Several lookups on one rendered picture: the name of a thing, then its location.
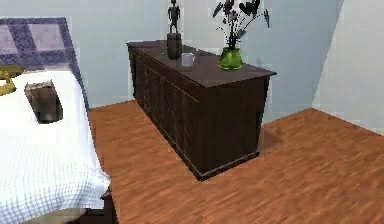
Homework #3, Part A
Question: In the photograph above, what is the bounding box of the white mug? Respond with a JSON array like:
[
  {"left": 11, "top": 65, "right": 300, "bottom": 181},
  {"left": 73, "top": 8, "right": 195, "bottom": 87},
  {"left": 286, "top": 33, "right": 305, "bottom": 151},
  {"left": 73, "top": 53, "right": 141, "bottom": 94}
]
[{"left": 181, "top": 52, "right": 197, "bottom": 68}]

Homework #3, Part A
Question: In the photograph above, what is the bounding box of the dark brown chest of drawers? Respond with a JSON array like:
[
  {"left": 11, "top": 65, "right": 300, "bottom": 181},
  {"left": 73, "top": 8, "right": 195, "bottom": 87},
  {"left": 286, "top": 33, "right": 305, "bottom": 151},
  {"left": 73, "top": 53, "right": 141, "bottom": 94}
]
[{"left": 126, "top": 40, "right": 278, "bottom": 182}]

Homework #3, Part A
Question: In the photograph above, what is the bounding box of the plant in green vase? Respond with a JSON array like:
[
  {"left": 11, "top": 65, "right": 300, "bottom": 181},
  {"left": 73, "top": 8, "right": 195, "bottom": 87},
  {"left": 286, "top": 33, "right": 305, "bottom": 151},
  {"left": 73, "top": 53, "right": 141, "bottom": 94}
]
[{"left": 212, "top": 0, "right": 271, "bottom": 72}]

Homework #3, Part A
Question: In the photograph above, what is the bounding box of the dark figure statue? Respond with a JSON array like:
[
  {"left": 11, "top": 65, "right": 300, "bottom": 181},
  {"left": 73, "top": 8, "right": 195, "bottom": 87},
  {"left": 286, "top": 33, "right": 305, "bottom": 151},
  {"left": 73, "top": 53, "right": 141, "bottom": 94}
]
[{"left": 166, "top": 0, "right": 184, "bottom": 61}]

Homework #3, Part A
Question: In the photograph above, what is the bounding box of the dark grey box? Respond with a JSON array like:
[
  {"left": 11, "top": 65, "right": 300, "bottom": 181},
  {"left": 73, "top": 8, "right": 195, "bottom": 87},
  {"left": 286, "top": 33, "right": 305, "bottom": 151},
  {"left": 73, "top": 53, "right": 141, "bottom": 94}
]
[{"left": 24, "top": 79, "right": 64, "bottom": 125}]

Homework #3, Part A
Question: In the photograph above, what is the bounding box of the bed with white cover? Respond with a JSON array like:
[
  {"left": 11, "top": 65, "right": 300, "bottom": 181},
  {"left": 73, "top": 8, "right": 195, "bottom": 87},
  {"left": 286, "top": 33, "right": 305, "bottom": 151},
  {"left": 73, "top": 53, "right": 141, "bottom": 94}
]
[{"left": 0, "top": 16, "right": 119, "bottom": 224}]

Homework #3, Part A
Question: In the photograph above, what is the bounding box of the yellow pillow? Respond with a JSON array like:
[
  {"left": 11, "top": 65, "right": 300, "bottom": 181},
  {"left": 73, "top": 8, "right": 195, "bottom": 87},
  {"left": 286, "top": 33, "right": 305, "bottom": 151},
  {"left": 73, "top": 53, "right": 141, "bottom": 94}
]
[{"left": 0, "top": 65, "right": 27, "bottom": 97}]

